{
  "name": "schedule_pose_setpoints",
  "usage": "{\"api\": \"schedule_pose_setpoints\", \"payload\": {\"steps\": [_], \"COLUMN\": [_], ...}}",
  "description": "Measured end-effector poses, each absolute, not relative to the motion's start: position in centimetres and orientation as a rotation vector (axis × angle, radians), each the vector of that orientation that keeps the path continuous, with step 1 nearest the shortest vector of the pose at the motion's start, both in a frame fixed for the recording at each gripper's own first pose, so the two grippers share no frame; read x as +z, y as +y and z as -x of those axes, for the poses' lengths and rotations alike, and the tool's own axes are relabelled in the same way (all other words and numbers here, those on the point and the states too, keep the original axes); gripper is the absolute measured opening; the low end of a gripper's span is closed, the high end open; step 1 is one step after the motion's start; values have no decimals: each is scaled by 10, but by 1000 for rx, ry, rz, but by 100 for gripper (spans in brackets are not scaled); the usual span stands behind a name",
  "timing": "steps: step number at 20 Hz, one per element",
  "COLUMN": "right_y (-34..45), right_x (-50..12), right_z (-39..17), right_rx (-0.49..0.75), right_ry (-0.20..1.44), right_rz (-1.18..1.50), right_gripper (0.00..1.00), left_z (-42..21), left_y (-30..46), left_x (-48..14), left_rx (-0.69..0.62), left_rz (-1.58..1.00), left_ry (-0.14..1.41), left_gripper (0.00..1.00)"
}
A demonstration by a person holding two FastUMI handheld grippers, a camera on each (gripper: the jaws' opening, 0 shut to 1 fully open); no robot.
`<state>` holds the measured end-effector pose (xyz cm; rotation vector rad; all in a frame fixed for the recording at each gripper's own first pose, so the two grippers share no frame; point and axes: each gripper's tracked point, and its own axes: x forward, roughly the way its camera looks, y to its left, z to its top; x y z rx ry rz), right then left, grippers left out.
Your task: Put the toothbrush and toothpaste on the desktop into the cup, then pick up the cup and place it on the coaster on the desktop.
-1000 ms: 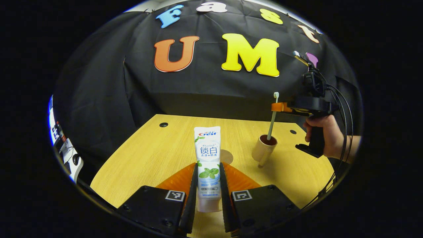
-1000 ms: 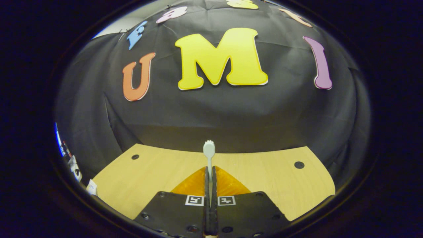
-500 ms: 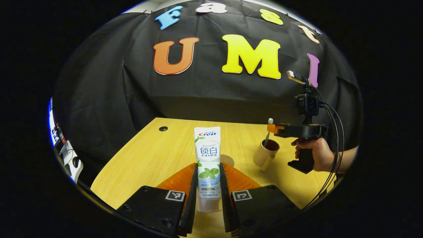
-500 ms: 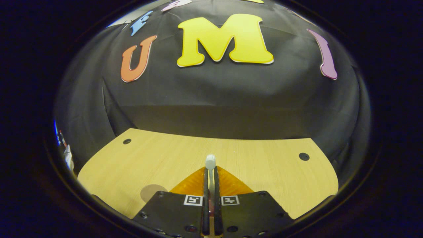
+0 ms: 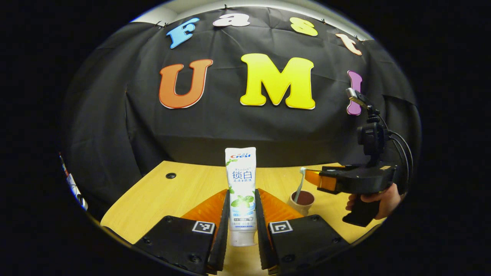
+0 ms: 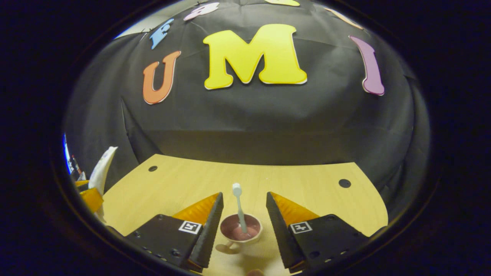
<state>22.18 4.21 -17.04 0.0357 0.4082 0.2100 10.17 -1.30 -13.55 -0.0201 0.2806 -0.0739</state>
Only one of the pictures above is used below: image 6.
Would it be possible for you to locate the light wooden desktop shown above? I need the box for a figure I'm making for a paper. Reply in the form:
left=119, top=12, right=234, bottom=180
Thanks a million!
left=101, top=154, right=389, bottom=276

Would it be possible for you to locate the white toothpaste tube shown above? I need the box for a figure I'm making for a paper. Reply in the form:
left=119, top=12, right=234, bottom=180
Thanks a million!
left=87, top=146, right=119, bottom=223

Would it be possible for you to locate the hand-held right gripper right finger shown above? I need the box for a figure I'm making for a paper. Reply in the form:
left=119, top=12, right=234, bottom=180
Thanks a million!
left=266, top=192, right=371, bottom=273

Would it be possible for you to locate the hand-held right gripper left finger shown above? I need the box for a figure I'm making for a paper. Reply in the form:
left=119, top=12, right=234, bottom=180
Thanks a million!
left=125, top=192, right=224, bottom=273

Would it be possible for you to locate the beige cup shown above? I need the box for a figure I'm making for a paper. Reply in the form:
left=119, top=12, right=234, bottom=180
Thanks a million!
left=216, top=213, right=264, bottom=255

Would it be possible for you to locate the white equipment panel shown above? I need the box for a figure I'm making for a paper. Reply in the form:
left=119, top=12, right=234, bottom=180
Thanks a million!
left=71, top=155, right=87, bottom=181

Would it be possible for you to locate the bright screen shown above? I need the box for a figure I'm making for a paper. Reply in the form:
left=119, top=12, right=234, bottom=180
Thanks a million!
left=63, top=134, right=72, bottom=173

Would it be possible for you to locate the pale green toothbrush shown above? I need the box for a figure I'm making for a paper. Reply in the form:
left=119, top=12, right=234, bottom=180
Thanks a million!
left=232, top=183, right=248, bottom=234

